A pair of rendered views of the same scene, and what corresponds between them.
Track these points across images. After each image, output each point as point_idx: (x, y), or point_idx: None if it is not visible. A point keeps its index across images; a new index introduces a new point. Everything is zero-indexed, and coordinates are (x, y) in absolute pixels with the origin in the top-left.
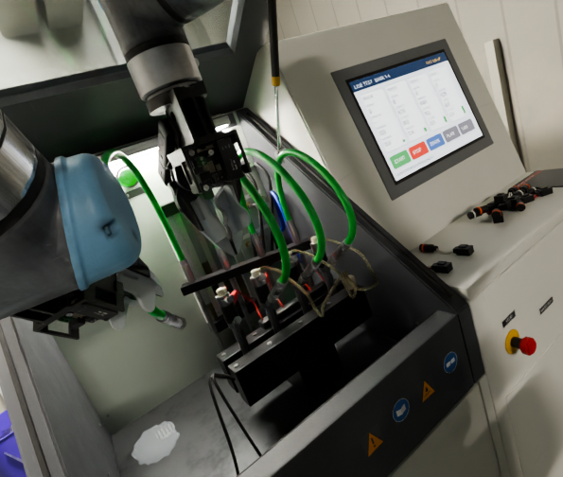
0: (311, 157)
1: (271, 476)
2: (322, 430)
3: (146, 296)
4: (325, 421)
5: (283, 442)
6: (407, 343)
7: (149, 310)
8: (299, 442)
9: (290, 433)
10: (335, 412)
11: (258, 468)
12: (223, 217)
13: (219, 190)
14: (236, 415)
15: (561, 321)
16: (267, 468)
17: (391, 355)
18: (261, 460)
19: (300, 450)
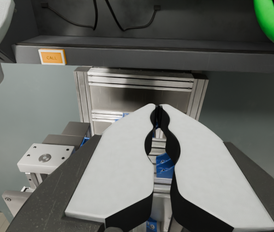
0: None
1: (107, 66)
2: (150, 67)
3: None
4: (156, 64)
5: (126, 52)
6: (257, 61)
7: None
8: (134, 62)
9: (134, 51)
10: (166, 64)
11: (104, 55)
12: (177, 145)
13: (215, 225)
14: (107, 2)
15: None
16: (108, 60)
17: (237, 59)
18: (108, 51)
19: (131, 67)
